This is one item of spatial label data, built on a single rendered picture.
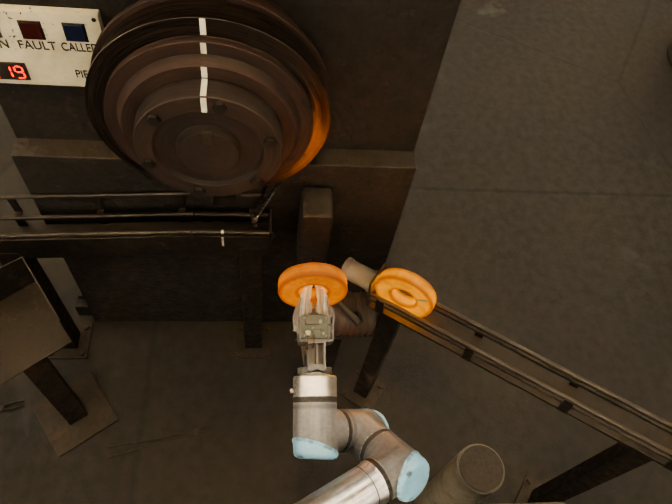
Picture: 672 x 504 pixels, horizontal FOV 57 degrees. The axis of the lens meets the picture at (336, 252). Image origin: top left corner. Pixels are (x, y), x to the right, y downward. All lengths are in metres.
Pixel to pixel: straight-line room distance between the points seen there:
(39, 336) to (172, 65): 0.79
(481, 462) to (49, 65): 1.32
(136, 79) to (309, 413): 0.70
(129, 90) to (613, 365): 1.95
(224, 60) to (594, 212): 2.06
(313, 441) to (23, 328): 0.78
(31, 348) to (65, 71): 0.65
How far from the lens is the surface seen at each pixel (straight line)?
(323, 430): 1.25
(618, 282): 2.71
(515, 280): 2.52
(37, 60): 1.42
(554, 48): 3.58
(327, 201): 1.53
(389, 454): 1.26
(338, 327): 1.69
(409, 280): 1.46
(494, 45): 3.46
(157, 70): 1.15
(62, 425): 2.19
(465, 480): 1.60
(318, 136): 1.29
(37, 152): 1.60
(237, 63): 1.13
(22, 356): 1.64
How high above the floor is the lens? 2.02
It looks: 57 degrees down
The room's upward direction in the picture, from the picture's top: 11 degrees clockwise
